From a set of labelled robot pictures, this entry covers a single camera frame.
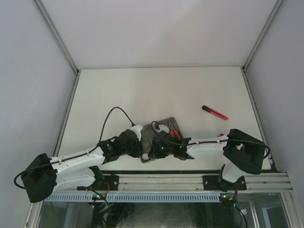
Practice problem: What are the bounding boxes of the red black pliers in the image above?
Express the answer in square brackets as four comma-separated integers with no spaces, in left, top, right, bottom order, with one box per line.
[169,123,181,140]

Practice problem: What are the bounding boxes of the grey plastic tool case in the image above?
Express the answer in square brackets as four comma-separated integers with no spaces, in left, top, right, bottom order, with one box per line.
[140,117,182,163]

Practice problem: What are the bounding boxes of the red black utility knife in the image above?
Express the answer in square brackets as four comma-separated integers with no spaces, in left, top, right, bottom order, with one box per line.
[202,105,228,121]

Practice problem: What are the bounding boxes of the black electrical tape roll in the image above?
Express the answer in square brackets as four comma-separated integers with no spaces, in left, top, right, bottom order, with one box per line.
[142,153,150,161]

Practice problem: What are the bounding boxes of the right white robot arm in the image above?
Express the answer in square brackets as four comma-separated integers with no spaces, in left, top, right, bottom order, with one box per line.
[148,129,270,191]

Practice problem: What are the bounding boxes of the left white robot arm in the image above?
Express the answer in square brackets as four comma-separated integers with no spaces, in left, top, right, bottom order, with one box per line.
[18,125,142,203]

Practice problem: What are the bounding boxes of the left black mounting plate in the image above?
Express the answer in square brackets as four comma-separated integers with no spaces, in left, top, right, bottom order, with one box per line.
[91,174,119,191]

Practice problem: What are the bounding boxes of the black mounting plate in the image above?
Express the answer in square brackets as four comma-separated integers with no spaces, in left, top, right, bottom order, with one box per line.
[202,175,247,192]
[91,174,119,191]

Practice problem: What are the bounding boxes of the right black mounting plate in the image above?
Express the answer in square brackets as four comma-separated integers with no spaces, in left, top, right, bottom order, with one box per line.
[202,175,247,192]

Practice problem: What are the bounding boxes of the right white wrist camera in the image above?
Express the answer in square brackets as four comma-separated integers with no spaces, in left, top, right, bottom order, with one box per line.
[156,124,169,133]

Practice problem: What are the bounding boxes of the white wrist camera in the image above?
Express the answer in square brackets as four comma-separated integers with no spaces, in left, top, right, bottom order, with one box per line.
[130,124,143,141]
[156,124,169,133]

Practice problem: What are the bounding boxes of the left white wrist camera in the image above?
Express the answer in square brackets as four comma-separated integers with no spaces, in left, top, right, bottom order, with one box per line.
[130,124,143,141]

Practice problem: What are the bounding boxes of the right black camera cable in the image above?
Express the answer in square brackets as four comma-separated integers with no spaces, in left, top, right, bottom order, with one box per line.
[151,121,271,163]

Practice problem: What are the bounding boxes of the black camera cable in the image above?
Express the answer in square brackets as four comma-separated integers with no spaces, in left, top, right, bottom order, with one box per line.
[13,106,135,190]
[151,121,271,163]

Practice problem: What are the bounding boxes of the left black camera cable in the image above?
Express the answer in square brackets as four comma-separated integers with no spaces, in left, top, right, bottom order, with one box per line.
[13,106,135,190]

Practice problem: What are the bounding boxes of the left aluminium frame post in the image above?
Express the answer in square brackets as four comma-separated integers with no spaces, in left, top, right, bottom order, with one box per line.
[32,0,79,143]

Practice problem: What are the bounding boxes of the aluminium frame post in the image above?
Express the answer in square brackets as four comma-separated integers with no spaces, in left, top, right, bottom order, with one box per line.
[32,0,79,143]
[241,0,285,143]

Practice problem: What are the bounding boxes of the blue slotted cable duct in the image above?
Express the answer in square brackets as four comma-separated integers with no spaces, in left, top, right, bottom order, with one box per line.
[44,192,221,203]

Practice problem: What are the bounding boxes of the right aluminium frame post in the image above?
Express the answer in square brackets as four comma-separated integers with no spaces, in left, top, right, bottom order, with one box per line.
[241,0,285,143]

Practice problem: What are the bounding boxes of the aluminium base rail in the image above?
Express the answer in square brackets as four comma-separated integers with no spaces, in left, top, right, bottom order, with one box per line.
[47,172,293,192]

